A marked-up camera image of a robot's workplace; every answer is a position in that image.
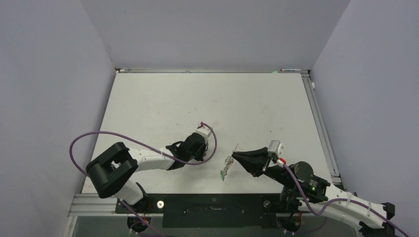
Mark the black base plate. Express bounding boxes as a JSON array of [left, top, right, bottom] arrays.
[[132, 194, 302, 231]]

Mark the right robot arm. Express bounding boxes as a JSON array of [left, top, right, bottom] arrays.
[[232, 147, 396, 237]]

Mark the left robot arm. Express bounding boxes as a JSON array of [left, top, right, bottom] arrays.
[[85, 127, 211, 212]]

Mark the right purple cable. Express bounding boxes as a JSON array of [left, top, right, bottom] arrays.
[[281, 162, 410, 237]]

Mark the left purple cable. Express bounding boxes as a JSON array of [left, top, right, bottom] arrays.
[[69, 121, 218, 237]]

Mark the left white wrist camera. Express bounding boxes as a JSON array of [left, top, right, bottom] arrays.
[[195, 123, 212, 139]]

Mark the aluminium rail frame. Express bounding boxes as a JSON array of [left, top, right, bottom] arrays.
[[301, 71, 345, 191]]

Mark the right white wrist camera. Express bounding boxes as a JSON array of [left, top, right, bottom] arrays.
[[267, 140, 286, 167]]

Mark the purple cable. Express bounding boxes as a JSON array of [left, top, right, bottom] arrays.
[[281, 162, 410, 237], [69, 121, 218, 237]]

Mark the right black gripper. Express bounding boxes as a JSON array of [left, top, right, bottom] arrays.
[[231, 146, 296, 188]]

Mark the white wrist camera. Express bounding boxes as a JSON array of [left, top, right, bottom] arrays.
[[267, 140, 286, 167], [195, 123, 212, 139]]

